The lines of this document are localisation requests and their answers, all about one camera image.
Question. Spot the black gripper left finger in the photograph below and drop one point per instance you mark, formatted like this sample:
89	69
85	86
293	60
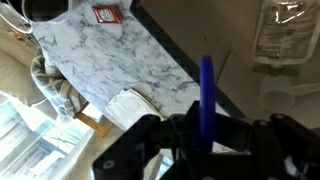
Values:
146	150

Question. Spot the grey patterned blanket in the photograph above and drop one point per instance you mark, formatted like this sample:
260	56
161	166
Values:
56	86

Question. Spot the wooden chair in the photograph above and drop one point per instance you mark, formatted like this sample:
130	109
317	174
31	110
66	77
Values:
95	125

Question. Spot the clear plastic pouch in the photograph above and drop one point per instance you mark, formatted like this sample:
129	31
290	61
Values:
286	33

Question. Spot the navy blue cardboard box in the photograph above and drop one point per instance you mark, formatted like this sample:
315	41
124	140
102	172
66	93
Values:
206	36

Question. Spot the white plastic scoop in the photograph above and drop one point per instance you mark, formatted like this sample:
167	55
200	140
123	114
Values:
276	96

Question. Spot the red sauce packet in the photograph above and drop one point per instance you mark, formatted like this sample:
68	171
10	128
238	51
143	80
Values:
107	14

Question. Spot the beige sofa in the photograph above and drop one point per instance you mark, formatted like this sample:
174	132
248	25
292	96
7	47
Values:
16	73

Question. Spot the white paper napkin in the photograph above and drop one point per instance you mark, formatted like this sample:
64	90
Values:
133	108

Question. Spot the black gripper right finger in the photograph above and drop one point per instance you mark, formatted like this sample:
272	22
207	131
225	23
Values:
266	150

